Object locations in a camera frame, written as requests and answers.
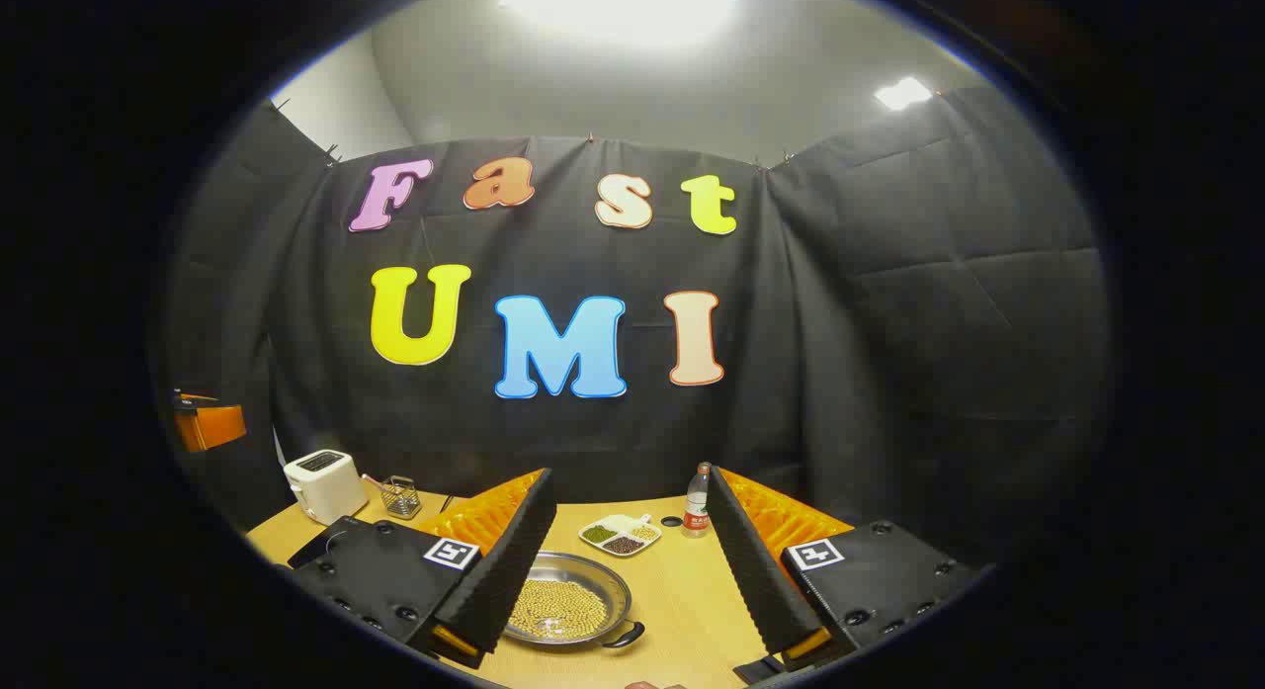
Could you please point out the small heap of soybeans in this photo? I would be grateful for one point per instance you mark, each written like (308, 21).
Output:
(644, 533)

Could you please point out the clear plastic water bottle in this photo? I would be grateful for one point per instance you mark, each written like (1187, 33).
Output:
(697, 516)

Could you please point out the ceiling light panel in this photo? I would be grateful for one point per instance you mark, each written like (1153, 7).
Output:
(623, 2)
(902, 93)

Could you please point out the pile of green mung beans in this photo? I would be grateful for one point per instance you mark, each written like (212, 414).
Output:
(597, 535)

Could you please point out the black induction cooktop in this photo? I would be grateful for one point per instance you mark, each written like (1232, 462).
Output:
(312, 548)

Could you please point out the white divided dish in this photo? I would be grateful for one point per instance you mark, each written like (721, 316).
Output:
(621, 523)

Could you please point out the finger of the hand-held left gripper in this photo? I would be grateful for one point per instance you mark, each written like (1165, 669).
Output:
(212, 427)

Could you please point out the pile of dark red beans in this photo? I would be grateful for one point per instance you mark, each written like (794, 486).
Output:
(623, 546)

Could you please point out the white toaster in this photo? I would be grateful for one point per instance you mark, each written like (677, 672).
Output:
(324, 486)

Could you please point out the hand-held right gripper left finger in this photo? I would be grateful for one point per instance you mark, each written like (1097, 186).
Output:
(506, 575)

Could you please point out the pile of soybeans in pot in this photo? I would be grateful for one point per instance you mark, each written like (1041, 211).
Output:
(561, 610)

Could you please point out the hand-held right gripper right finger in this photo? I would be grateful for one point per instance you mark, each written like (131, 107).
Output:
(759, 570)

